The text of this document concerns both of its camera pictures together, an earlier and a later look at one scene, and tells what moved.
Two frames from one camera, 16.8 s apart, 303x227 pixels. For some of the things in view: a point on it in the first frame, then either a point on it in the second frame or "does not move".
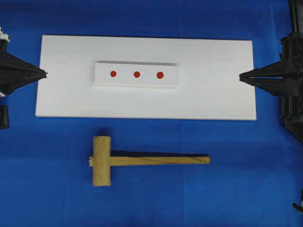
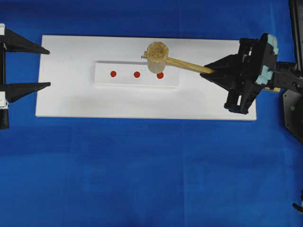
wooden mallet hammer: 102,161 → 158,60
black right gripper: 284,78 → 254,55
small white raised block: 136,75 does not move
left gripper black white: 14,72 → 16,43
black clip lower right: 299,208 does not move
